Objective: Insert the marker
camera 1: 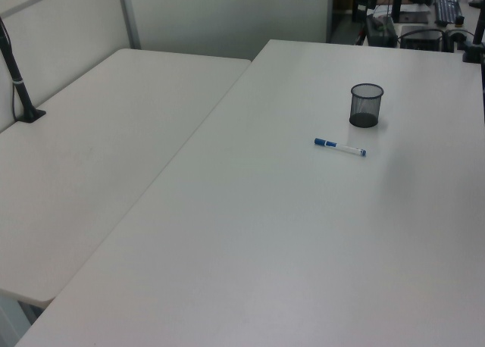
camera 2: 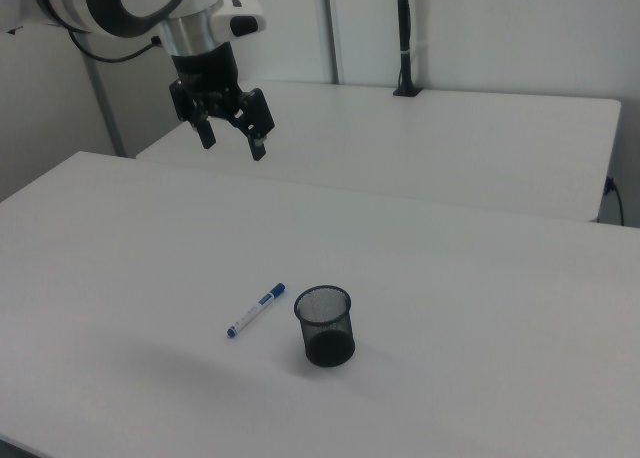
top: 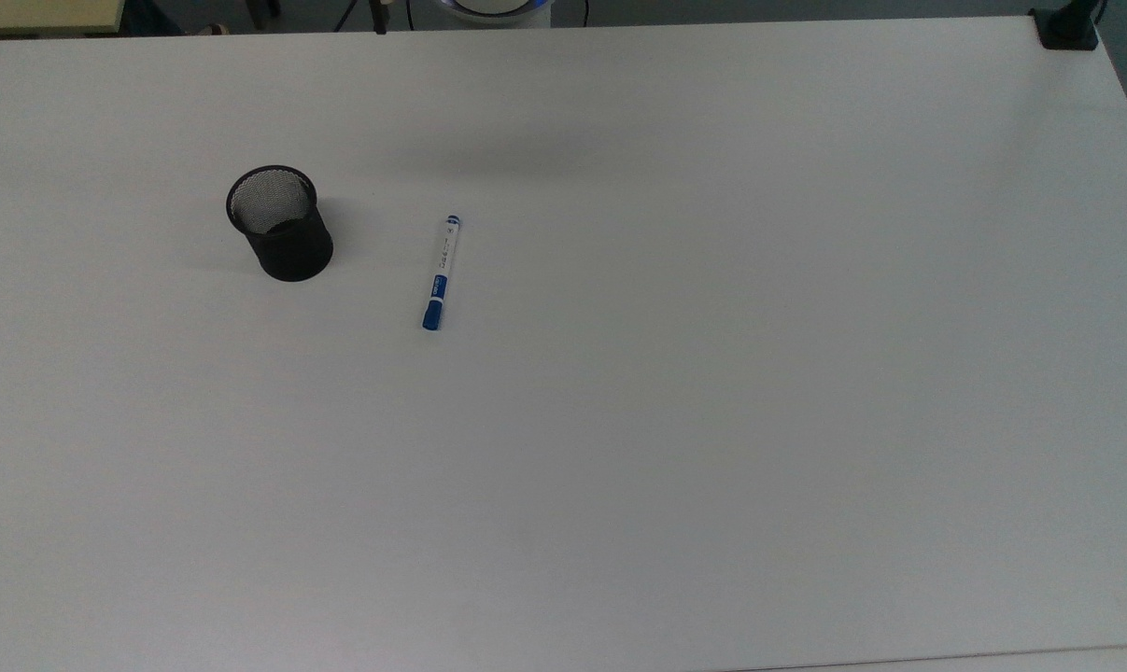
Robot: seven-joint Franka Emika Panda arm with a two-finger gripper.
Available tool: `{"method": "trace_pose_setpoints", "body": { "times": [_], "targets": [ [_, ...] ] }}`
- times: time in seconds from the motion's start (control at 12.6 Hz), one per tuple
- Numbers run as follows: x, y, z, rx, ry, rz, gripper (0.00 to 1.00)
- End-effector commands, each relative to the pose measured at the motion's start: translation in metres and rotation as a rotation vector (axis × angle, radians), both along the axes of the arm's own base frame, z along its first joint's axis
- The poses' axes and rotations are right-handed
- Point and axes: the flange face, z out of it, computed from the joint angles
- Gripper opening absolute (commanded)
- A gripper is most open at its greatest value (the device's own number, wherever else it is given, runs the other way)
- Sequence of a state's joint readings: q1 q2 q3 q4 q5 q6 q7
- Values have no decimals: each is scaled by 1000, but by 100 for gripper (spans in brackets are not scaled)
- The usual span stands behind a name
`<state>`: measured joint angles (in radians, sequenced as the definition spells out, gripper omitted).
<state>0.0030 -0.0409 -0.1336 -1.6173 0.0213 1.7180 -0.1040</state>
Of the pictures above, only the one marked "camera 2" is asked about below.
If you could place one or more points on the grey metal partition post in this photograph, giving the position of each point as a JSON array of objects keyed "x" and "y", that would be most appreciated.
[
  {"x": 332, "y": 28},
  {"x": 106, "y": 113}
]

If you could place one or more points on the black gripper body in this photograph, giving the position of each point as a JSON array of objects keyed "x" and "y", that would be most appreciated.
[{"x": 207, "y": 70}]

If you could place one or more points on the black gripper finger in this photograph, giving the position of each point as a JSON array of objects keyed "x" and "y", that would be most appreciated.
[
  {"x": 197, "y": 115},
  {"x": 255, "y": 120}
]

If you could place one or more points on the black mesh pen cup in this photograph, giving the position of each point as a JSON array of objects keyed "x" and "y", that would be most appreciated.
[{"x": 325, "y": 338}]

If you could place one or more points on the blue and white marker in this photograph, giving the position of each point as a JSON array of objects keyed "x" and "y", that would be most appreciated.
[{"x": 255, "y": 309}]

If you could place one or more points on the black clamped pole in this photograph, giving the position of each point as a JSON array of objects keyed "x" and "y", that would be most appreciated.
[{"x": 406, "y": 38}]

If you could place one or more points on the white background desk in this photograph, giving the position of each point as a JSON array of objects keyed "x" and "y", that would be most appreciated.
[{"x": 425, "y": 143}]

